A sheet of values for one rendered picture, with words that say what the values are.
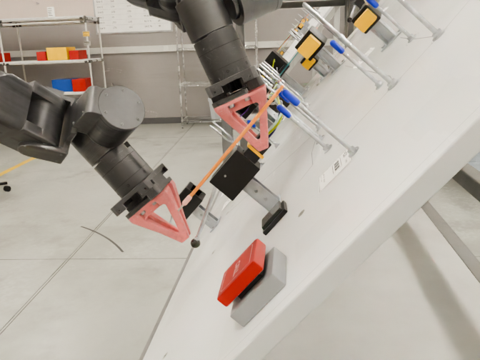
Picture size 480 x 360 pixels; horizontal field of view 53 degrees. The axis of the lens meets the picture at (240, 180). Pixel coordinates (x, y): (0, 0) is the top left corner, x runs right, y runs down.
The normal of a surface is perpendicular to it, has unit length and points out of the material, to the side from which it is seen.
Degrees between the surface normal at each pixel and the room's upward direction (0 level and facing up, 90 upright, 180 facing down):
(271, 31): 90
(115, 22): 90
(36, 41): 90
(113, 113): 60
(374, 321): 0
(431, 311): 0
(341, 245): 48
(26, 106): 74
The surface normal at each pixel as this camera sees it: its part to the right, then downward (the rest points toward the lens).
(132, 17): -0.07, 0.28
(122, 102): 0.55, -0.33
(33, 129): 0.87, -0.18
